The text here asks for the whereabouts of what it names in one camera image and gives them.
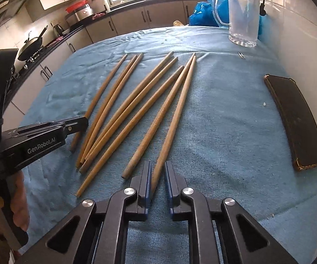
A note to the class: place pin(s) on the single wooden chopstick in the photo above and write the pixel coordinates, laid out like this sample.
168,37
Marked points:
180,110
106,88

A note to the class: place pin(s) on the electric kettle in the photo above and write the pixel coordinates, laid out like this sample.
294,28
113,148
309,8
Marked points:
58,29

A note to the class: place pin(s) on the blue plastic bag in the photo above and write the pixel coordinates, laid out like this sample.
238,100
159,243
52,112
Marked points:
202,12

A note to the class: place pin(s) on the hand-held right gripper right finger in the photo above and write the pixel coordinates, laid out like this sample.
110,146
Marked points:
169,181

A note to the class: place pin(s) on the yellow packet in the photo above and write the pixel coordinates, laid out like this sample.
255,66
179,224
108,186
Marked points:
178,22

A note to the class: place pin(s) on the row of wooden chopsticks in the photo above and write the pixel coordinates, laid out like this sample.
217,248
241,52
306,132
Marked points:
127,170

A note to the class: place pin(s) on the person's left hand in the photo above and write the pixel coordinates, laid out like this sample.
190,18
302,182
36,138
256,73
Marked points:
19,203

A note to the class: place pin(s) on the steel pot with red lid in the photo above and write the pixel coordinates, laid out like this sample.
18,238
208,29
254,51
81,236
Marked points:
78,13

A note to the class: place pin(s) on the phone in dark case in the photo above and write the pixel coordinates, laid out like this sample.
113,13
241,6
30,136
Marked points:
293,121

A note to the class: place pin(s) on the black wok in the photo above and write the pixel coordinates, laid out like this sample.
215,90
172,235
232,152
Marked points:
30,46

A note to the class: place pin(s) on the clear glass mug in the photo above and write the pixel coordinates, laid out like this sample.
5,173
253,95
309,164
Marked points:
242,19

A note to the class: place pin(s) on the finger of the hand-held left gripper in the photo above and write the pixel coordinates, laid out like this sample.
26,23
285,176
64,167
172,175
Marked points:
76,123

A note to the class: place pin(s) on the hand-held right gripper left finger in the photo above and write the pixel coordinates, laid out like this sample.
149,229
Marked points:
148,181

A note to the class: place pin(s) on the small metal clip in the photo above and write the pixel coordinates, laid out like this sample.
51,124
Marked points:
241,55

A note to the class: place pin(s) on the gas stove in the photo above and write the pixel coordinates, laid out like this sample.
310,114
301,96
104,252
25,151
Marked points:
23,68

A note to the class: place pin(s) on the range hood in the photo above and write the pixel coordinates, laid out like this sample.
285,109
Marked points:
7,8

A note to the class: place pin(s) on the blue towel cloth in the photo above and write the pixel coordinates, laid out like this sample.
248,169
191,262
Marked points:
216,115

